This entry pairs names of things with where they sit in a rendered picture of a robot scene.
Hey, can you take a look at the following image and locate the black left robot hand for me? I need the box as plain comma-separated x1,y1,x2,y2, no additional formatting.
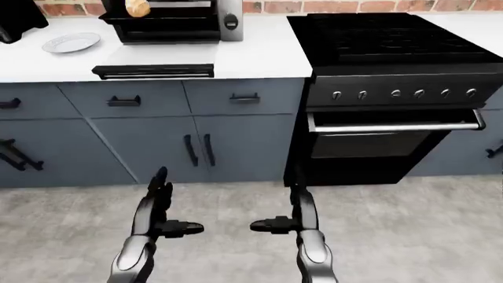
131,165,205,239

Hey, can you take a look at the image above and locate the silver oven door handle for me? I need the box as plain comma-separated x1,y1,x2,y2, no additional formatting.
307,108,486,134

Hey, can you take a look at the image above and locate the golden bread loaf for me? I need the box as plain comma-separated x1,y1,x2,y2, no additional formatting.
124,0,152,18

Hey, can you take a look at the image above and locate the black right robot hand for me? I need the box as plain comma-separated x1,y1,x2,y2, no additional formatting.
249,178,319,235

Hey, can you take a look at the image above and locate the black countertop appliance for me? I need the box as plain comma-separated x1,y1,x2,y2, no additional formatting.
0,0,50,45

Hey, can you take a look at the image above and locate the black toaster oven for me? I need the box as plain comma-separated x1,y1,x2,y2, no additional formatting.
102,0,244,46

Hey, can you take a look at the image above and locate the grey base cabinet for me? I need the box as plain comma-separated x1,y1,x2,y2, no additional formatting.
0,76,307,189

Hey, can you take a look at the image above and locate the black kitchen stove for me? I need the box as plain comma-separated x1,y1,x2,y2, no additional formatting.
283,12,503,187

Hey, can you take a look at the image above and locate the black toaster oven tray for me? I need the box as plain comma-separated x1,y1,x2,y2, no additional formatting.
97,12,219,26

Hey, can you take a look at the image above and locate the black cabinet door handle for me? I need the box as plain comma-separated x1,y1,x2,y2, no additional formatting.
203,133,217,167
0,138,45,172
183,134,200,167
485,141,503,160

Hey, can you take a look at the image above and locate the grey round plate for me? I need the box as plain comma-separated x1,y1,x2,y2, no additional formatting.
42,32,101,54

